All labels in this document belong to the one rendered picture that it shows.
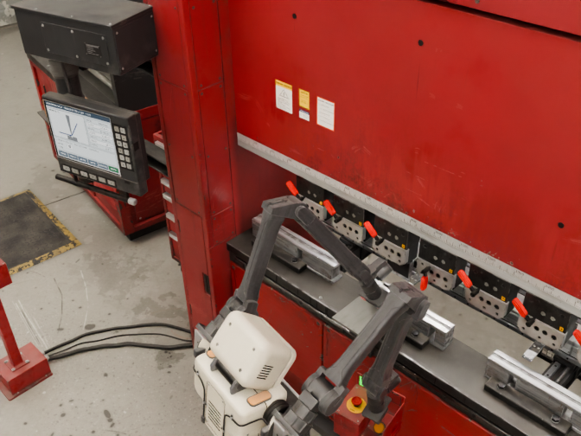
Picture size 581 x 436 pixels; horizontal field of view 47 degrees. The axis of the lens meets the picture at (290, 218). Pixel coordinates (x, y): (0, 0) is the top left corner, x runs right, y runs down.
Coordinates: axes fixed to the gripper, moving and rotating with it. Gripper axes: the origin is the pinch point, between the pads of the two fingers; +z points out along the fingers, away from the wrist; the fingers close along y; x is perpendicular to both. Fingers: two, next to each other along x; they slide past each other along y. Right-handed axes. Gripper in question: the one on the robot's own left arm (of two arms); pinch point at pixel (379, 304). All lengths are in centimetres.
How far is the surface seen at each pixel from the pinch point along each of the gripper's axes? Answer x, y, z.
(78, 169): 29, 127, -47
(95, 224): 33, 259, 93
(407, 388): 17.1, -18.4, 24.8
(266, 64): -41, 64, -64
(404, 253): -16.3, -4.3, -16.9
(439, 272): -16.3, -19.5, -16.6
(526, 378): -6, -56, 9
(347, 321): 13.6, 3.6, -5.8
